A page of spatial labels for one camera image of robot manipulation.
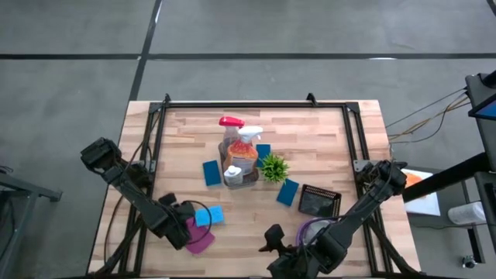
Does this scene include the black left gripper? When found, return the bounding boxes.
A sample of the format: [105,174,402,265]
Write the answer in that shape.
[153,201,197,251]

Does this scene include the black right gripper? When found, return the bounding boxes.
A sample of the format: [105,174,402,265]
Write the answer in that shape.
[258,223,327,277]

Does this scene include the magenta cloth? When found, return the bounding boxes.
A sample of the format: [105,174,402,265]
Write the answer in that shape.
[184,216,216,256]

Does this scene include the purple bucket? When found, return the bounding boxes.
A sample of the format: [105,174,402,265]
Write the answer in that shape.
[295,216,331,249]

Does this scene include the light blue sponge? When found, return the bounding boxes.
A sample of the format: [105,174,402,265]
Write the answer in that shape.
[194,205,226,228]

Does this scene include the dark blue sponge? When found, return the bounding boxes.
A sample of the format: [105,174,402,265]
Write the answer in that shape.
[255,143,272,168]
[276,178,301,208]
[201,159,222,188]

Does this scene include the black mesh basket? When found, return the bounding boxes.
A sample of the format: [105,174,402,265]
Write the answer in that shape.
[298,184,343,219]

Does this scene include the green plant white pot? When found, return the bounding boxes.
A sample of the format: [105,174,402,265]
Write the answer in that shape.
[258,153,291,184]

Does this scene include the orange spray bottle white trigger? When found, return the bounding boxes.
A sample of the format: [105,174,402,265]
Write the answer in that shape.
[226,126,264,175]

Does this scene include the clear spray bottle red trigger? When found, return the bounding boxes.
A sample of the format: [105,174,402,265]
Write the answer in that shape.
[218,115,246,156]

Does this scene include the grey translucent caddy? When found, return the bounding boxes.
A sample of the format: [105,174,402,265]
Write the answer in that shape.
[217,141,260,190]

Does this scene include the orange object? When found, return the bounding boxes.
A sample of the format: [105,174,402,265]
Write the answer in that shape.
[404,171,426,190]

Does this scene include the white paper sheet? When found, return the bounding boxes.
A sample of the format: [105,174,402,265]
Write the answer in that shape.
[401,167,442,217]

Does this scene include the grey metal stand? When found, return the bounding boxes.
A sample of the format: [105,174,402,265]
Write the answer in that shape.
[0,165,64,279]

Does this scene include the black diagonal rig strut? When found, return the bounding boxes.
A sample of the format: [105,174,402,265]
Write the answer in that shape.
[401,152,496,203]

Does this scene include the white roll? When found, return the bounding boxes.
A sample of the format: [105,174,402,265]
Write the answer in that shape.
[447,201,487,226]

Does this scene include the black caster wheel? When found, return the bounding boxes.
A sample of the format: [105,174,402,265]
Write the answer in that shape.
[460,254,478,270]

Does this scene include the blue screen monitor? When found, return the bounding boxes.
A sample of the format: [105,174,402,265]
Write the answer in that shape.
[467,94,496,120]

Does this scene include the black equipment cart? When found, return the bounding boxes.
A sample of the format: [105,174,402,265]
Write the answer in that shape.
[464,71,496,268]

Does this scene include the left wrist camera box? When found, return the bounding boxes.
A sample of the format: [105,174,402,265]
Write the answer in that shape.
[158,192,178,208]

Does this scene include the floor cable bundle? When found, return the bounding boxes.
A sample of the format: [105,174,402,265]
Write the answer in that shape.
[384,87,470,145]

